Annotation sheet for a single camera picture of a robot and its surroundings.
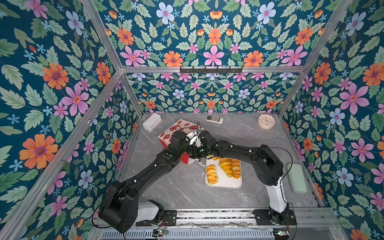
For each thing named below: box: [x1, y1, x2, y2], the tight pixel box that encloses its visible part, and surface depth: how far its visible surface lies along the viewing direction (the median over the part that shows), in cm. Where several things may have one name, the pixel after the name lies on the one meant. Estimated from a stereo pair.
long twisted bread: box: [231, 158, 241, 179], surface depth 88 cm
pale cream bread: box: [219, 157, 233, 178], surface depth 90 cm
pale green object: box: [286, 163, 308, 194], surface depth 85 cm
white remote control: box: [205, 115, 224, 125], surface depth 117 cm
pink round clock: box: [257, 114, 276, 130], surface depth 113 cm
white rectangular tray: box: [204, 158, 243, 189], surface depth 88 cm
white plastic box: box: [142, 113, 162, 133], surface depth 113 cm
